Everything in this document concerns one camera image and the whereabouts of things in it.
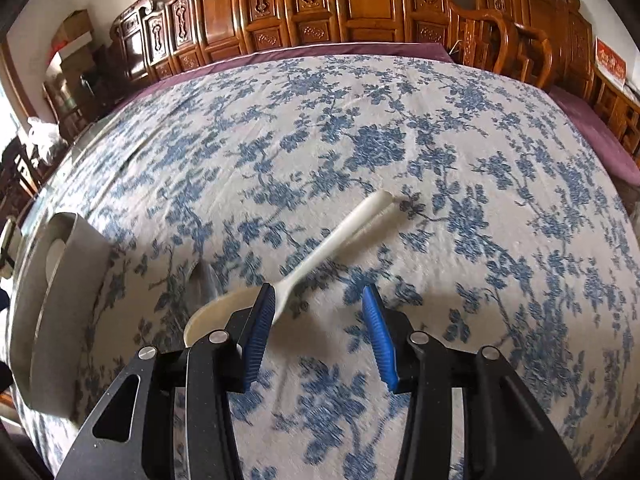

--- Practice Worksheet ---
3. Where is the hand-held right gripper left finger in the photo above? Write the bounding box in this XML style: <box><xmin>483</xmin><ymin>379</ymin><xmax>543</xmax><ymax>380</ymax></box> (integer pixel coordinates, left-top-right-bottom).
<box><xmin>60</xmin><ymin>282</ymin><xmax>277</xmax><ymax>480</ymax></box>

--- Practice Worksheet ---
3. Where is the white plastic storage box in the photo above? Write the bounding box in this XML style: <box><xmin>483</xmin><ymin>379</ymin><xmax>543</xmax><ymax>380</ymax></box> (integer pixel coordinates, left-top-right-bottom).
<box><xmin>10</xmin><ymin>212</ymin><xmax>116</xmax><ymax>416</ymax></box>

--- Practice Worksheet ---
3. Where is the purple under sheet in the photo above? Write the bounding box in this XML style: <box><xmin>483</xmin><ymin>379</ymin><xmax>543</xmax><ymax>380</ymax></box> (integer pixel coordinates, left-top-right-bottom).
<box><xmin>115</xmin><ymin>42</ymin><xmax>454</xmax><ymax>107</ymax></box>

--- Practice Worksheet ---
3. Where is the wooden side table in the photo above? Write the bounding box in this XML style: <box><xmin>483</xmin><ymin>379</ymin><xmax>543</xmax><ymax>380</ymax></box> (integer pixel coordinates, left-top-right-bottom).
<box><xmin>592</xmin><ymin>67</ymin><xmax>640</xmax><ymax>157</ymax></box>

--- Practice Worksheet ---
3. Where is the small carved wooden bench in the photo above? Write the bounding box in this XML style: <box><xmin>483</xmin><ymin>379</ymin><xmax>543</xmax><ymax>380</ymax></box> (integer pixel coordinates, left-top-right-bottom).
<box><xmin>112</xmin><ymin>0</ymin><xmax>174</xmax><ymax>84</ymax></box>

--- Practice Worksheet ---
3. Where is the purple seat cushion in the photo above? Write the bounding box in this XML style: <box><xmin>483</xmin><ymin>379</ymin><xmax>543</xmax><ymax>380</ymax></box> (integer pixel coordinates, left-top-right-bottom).
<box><xmin>549</xmin><ymin>85</ymin><xmax>640</xmax><ymax>187</ymax></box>

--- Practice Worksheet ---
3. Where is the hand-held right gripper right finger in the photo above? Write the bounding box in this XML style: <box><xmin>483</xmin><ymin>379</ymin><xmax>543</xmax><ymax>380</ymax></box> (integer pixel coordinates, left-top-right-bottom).
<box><xmin>361</xmin><ymin>283</ymin><xmax>583</xmax><ymax>480</ymax></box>

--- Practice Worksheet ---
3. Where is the white plastic ladle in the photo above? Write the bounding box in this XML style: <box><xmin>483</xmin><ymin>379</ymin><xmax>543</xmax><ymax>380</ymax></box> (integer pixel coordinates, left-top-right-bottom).
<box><xmin>183</xmin><ymin>190</ymin><xmax>399</xmax><ymax>349</ymax></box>

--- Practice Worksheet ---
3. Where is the white plastic bag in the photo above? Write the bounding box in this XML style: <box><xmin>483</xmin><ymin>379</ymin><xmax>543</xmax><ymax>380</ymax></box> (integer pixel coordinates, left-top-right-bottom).
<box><xmin>27</xmin><ymin>116</ymin><xmax>67</xmax><ymax>162</ymax></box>

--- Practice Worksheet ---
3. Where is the blue floral bed sheet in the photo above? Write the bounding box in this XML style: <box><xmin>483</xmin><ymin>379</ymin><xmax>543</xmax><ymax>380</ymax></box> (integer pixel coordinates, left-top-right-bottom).
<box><xmin>10</xmin><ymin>54</ymin><xmax>640</xmax><ymax>480</ymax></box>

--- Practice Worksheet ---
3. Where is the dark wooden chair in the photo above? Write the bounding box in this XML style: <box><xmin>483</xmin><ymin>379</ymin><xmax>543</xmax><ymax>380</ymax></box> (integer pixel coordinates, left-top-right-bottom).
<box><xmin>0</xmin><ymin>135</ymin><xmax>47</xmax><ymax>202</ymax></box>

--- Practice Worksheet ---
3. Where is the tall carved wooden bench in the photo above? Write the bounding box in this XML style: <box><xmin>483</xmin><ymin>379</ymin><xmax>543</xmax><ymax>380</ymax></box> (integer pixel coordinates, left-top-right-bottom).
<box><xmin>472</xmin><ymin>0</ymin><xmax>596</xmax><ymax>102</ymax></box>

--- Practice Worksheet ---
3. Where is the brown cardboard box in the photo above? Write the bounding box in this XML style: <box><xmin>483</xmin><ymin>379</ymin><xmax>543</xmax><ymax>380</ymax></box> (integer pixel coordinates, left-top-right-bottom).
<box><xmin>50</xmin><ymin>9</ymin><xmax>96</xmax><ymax>50</ymax></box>

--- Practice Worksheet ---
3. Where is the long carved wooden bench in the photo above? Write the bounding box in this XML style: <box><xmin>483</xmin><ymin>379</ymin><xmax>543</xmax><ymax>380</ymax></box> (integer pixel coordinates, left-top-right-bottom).
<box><xmin>167</xmin><ymin>0</ymin><xmax>452</xmax><ymax>69</ymax></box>

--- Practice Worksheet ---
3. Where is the wooden armchair with curved arms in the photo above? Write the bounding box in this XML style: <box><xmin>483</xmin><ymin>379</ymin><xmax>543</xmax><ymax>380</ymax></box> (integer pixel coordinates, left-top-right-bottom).
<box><xmin>447</xmin><ymin>2</ymin><xmax>554</xmax><ymax>92</ymax></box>

